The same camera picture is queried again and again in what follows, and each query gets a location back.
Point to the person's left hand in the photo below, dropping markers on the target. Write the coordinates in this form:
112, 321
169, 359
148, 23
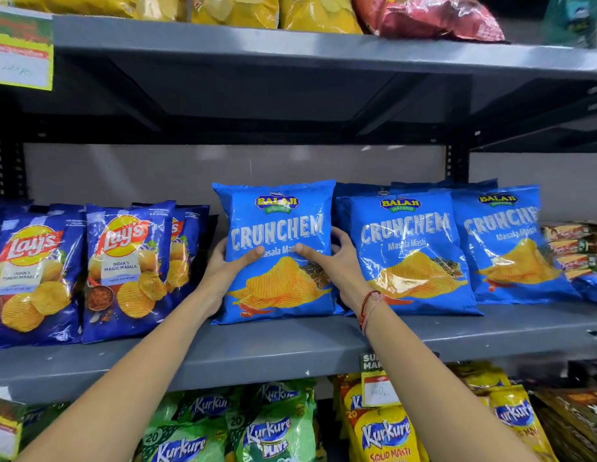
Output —
214, 279

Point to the person's right hand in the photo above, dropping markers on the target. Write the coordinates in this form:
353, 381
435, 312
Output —
346, 276

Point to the person's right thumb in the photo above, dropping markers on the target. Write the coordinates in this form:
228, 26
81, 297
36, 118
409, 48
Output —
312, 254

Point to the person's left thumb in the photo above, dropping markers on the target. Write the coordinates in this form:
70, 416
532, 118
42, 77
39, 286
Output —
245, 255

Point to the bright blue ridged chips bag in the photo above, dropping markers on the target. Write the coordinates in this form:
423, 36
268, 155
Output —
279, 211
414, 254
366, 188
510, 245
592, 287

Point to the person's right forearm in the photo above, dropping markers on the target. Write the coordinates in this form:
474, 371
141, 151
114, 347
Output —
438, 394

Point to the person's left forearm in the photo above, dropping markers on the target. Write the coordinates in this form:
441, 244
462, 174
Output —
125, 394

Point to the dark blue potato chips bag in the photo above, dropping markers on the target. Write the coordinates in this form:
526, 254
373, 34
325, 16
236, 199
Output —
187, 250
125, 269
33, 279
5, 209

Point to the yellow puffed snack bag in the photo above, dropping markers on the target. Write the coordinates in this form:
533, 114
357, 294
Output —
385, 437
520, 418
349, 392
481, 376

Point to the small white shelf price tag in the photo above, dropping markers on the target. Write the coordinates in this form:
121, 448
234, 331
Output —
378, 387

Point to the green puffed snack bag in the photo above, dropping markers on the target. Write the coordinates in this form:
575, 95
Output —
277, 423
187, 435
43, 418

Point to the grey metal shelf rack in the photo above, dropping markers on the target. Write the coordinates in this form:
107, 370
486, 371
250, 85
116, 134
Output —
298, 55

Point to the yellow potato chips bag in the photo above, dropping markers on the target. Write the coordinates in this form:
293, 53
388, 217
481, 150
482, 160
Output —
161, 7
236, 9
317, 13
72, 3

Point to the red snack bag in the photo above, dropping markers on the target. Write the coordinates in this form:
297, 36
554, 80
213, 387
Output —
423, 16

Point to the stack of wrapped snack bars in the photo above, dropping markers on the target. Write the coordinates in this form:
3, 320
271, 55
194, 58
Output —
575, 247

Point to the green edged shelf price tag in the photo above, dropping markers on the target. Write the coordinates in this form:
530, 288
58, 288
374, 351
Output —
4, 428

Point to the green and yellow price tag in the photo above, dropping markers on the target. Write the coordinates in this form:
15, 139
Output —
20, 52

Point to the stack of brown snack packets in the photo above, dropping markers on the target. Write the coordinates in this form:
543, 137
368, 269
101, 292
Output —
570, 418

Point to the teal green snack bag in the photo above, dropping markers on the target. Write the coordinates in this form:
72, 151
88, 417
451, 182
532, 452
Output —
575, 19

